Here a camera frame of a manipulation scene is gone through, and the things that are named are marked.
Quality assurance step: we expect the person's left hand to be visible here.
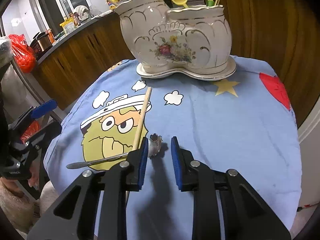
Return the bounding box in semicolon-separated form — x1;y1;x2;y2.
28;161;40;190

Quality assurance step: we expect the cream ceramic utensil holder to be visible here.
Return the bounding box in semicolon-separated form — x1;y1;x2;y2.
114;0;236;81

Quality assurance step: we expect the blue cartoon cloth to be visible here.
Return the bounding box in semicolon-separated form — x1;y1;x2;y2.
44;57;302;239

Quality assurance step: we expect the silver metal spoon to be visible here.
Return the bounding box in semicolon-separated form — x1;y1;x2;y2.
66;133;163;170

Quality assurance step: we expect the red plastic bag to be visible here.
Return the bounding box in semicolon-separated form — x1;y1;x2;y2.
8;34;36;73

